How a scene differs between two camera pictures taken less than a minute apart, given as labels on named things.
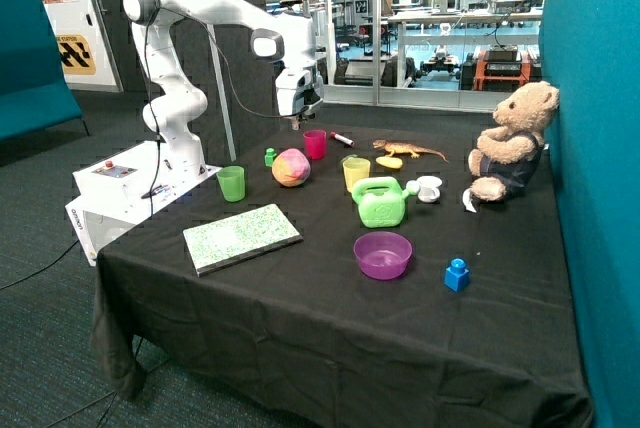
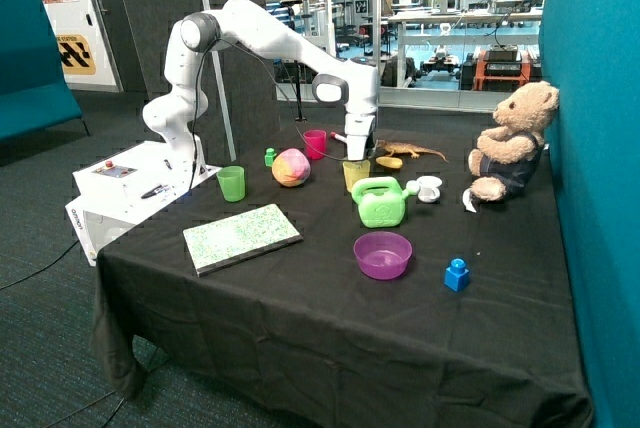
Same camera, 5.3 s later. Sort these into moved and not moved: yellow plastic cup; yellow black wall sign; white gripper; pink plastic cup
Moved: white gripper
Not moved: yellow black wall sign; pink plastic cup; yellow plastic cup
